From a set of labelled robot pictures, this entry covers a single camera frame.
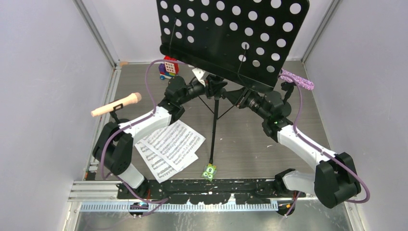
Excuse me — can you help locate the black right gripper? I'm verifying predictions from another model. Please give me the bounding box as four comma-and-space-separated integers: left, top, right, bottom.
223, 84, 270, 121

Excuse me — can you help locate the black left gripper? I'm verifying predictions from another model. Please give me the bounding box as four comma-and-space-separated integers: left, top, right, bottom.
179, 76, 228, 106

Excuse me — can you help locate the black music stand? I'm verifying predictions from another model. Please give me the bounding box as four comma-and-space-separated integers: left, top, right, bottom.
155, 0, 310, 165

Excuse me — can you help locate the sheet music page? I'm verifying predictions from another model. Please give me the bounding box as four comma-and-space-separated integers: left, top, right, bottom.
134, 142, 198, 183
140, 120, 205, 171

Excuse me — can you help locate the beige microphone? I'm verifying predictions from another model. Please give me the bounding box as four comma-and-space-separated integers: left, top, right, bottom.
90, 92, 142, 117

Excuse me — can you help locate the black microphone stand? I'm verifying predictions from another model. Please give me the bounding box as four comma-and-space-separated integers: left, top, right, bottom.
109, 103, 129, 125
272, 82, 295, 118

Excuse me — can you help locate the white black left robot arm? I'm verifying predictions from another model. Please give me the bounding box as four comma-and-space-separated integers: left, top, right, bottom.
92, 75, 227, 199

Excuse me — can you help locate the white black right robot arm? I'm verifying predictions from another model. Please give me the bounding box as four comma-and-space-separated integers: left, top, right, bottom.
222, 88, 362, 208

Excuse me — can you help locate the colourful toy block truck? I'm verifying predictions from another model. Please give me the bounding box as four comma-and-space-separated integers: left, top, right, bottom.
158, 56, 179, 80

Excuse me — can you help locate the purple glitter microphone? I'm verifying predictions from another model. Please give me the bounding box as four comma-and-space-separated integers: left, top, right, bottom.
278, 69, 315, 90

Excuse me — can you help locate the green toy block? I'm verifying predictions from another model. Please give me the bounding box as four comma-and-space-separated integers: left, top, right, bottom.
201, 163, 217, 182

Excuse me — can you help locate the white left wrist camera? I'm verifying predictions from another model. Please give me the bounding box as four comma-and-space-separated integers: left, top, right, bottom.
192, 67, 206, 86

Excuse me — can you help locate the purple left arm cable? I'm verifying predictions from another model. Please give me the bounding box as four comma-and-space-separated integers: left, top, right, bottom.
100, 59, 189, 219

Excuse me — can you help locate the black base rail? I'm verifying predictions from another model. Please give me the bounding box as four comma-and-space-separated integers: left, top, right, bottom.
133, 179, 296, 205

